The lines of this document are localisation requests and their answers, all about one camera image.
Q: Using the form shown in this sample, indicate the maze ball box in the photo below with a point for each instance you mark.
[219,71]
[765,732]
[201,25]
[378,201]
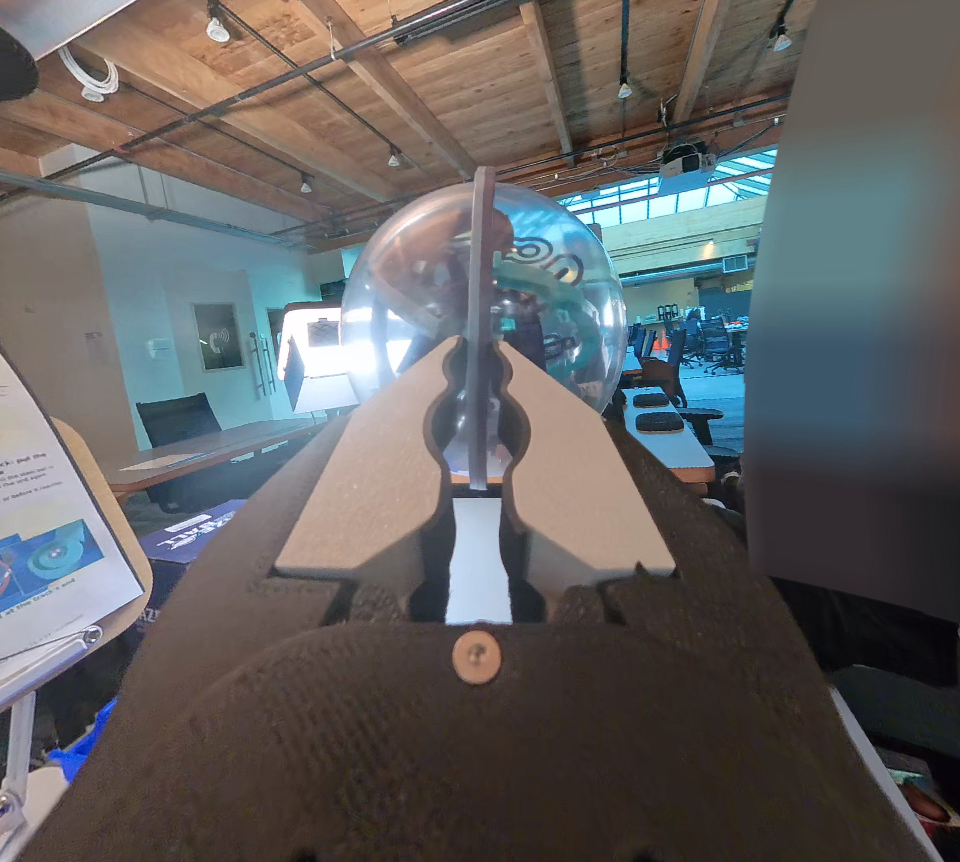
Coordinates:
[195,532]

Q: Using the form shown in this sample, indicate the clear maze ball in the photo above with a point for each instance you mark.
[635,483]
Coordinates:
[540,277]

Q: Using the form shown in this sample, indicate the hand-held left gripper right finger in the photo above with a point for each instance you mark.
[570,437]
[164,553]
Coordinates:
[593,502]

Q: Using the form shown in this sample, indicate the bright whiteboard screen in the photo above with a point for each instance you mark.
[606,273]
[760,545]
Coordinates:
[318,352]

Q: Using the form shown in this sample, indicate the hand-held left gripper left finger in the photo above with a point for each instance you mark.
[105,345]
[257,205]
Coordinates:
[368,502]

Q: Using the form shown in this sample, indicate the instruction sheet board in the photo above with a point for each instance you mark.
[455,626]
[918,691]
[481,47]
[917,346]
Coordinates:
[53,532]

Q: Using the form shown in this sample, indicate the long office table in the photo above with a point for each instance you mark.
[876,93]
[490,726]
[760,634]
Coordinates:
[210,454]

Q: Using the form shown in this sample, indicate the ceiling projector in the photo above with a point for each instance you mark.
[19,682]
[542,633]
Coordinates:
[684,169]

